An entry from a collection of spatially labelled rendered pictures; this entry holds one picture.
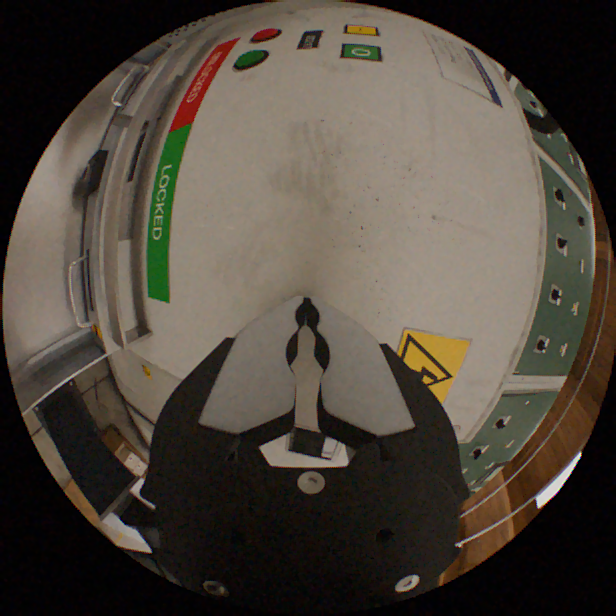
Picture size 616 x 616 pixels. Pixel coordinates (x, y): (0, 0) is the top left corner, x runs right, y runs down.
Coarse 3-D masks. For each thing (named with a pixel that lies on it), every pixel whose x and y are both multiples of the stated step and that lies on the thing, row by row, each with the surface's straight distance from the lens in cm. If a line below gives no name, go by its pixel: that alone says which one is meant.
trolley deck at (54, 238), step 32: (96, 96) 48; (64, 128) 44; (96, 128) 45; (64, 160) 42; (32, 192) 41; (64, 192) 41; (32, 224) 40; (64, 224) 41; (32, 256) 40; (64, 256) 41; (32, 288) 40; (64, 288) 41; (32, 320) 41; (64, 320) 42; (32, 352) 42
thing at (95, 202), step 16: (160, 64) 47; (144, 80) 43; (128, 96) 45; (128, 112) 39; (112, 128) 42; (112, 144) 37; (112, 160) 36; (96, 192) 36; (96, 208) 34; (96, 224) 34; (96, 240) 34; (96, 256) 34; (96, 272) 34; (96, 288) 35; (96, 304) 35; (96, 336) 40
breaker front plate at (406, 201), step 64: (192, 64) 33; (320, 64) 20; (384, 64) 20; (192, 128) 21; (256, 128) 16; (320, 128) 15; (384, 128) 15; (448, 128) 16; (512, 128) 22; (128, 192) 26; (192, 192) 18; (256, 192) 14; (320, 192) 13; (384, 192) 13; (448, 192) 14; (512, 192) 17; (128, 256) 25; (192, 256) 17; (256, 256) 14; (320, 256) 13; (384, 256) 12; (448, 256) 13; (512, 256) 16; (128, 320) 28; (192, 320) 18; (384, 320) 13; (448, 320) 14; (512, 320) 17
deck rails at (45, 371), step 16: (144, 48) 52; (160, 48) 51; (128, 64) 54; (144, 64) 55; (80, 336) 43; (48, 352) 42; (64, 352) 43; (80, 352) 43; (96, 352) 40; (16, 368) 43; (32, 368) 43; (48, 368) 43; (64, 368) 40; (80, 368) 38; (16, 384) 44; (32, 384) 42; (48, 384) 39; (32, 400) 39
